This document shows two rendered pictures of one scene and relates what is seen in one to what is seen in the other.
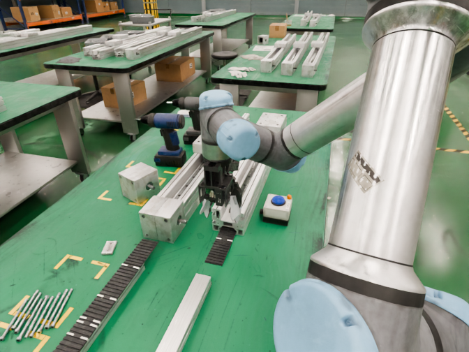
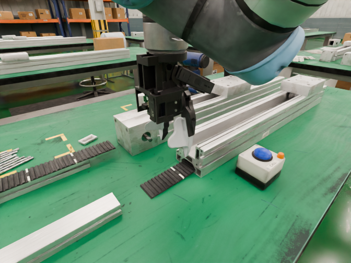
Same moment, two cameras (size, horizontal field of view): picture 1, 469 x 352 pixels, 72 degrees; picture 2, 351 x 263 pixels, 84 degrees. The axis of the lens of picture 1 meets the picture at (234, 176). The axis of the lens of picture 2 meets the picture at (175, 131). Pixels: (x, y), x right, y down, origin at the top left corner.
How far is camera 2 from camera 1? 0.55 m
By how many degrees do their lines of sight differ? 29
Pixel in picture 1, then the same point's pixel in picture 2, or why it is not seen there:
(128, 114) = not seen: hidden behind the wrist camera
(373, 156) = not seen: outside the picture
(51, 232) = (73, 117)
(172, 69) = not seen: hidden behind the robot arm
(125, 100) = (207, 72)
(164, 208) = (134, 119)
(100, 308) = (12, 181)
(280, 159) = (225, 32)
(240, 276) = (158, 223)
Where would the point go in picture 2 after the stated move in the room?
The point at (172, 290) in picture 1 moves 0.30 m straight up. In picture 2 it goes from (86, 198) to (39, 56)
